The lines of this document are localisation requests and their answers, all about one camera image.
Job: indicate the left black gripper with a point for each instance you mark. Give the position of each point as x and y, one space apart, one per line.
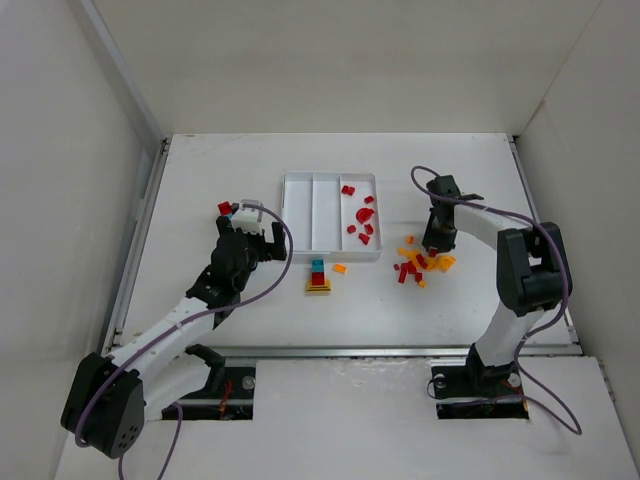
251 239

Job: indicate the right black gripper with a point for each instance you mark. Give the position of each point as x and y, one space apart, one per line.
437 238

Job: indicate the red arch lego piece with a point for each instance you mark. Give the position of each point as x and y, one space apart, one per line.
364 214

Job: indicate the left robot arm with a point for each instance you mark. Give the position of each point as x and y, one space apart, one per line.
113 396

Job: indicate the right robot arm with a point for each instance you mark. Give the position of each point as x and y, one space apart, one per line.
532 275

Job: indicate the red orange lego pile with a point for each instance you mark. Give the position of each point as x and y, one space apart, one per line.
415 261

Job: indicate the red teal yellow duplo tower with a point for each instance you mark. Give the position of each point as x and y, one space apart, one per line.
227 209

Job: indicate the teal red yellow duplo stack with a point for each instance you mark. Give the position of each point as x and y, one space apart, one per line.
318 282

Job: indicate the white three-compartment tray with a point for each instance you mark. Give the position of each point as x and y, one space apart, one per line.
312 209

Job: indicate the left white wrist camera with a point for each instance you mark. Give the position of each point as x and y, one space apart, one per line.
247 218

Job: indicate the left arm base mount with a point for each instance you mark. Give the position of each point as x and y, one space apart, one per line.
227 394

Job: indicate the aluminium front rail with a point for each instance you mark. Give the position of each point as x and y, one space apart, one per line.
339 352

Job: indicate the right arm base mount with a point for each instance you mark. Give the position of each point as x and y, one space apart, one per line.
463 393

